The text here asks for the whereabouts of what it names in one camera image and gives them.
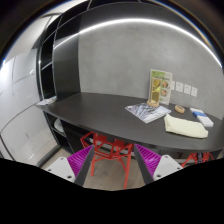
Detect papers on shelf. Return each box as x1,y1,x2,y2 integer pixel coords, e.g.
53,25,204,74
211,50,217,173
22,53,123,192
36,96,57,106

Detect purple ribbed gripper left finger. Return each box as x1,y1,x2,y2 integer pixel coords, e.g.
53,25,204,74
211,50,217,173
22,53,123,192
46,145,94,186

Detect white wall socket middle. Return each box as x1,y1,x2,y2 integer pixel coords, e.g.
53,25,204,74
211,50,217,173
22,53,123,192
184,84,191,95

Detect black shelving unit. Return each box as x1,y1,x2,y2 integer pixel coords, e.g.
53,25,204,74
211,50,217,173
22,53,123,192
38,1,89,154

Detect green menu stand card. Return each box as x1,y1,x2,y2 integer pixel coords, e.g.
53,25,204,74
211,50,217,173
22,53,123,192
149,69,173,105

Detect small round wooden dish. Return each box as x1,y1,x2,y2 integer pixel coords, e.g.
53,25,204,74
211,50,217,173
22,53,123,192
175,105,185,114

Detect red metal chair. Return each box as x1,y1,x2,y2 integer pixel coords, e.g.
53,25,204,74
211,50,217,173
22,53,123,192
181,152,214,167
80,132,134,187

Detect grey magazine on table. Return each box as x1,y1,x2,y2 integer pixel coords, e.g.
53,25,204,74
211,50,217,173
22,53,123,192
125,103,170,124

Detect blue white tissue pack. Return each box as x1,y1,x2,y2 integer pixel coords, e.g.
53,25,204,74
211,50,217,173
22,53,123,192
190,108,214,127

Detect round wooden card base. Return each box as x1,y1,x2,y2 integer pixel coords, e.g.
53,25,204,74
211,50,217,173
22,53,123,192
147,99,159,107

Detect white wall socket right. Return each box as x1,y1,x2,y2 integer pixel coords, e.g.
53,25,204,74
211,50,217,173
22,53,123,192
191,87,198,97

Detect white wall socket left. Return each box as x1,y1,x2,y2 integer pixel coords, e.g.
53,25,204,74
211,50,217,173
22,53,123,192
176,82,183,92

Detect white wall socket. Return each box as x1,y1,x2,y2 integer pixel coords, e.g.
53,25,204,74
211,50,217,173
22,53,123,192
184,84,191,95
191,87,198,97
176,82,183,92

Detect cream folded towel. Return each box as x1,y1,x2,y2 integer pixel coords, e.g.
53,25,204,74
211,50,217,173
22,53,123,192
164,114,208,139

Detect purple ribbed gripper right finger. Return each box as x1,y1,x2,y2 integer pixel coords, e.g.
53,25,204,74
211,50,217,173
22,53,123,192
134,144,182,184

